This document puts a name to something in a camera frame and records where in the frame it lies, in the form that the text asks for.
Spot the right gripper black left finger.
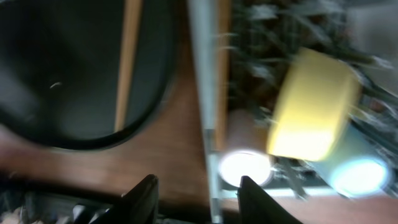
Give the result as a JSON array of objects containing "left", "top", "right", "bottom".
[{"left": 88, "top": 174, "right": 159, "bottom": 224}]

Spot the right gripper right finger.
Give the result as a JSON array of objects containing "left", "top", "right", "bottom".
[{"left": 238, "top": 176, "right": 302, "bottom": 224}]

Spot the pink cup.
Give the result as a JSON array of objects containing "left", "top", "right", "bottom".
[{"left": 218, "top": 109, "right": 274, "bottom": 187}]

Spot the light blue cup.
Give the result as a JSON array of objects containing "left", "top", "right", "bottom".
[{"left": 309, "top": 125, "right": 394, "bottom": 198}]

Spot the yellow bowl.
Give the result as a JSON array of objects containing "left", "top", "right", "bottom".
[{"left": 266, "top": 48, "right": 361, "bottom": 161}]

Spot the wooden chopstick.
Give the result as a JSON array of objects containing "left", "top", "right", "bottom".
[
  {"left": 215, "top": 0, "right": 231, "bottom": 151},
  {"left": 114, "top": 0, "right": 143, "bottom": 133}
]

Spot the grey dishwasher rack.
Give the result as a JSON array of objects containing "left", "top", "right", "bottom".
[{"left": 187, "top": 1, "right": 397, "bottom": 223}]

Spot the round black serving tray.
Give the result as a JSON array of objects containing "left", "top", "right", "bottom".
[{"left": 1, "top": 0, "right": 177, "bottom": 151}]

